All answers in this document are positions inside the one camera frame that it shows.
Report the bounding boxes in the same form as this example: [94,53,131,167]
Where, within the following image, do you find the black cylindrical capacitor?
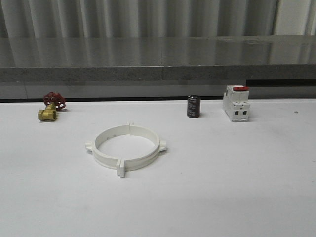
[187,95,201,118]

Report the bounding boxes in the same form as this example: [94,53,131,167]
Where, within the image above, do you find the grey stone counter ledge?
[0,36,316,101]

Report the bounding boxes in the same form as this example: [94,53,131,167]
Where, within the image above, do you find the brass valve red handwheel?
[38,92,66,121]

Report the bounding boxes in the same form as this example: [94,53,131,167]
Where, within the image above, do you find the white half pipe clamp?
[85,122,134,178]
[116,123,166,178]

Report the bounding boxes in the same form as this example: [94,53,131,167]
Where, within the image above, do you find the white circuit breaker red switch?
[223,85,250,122]

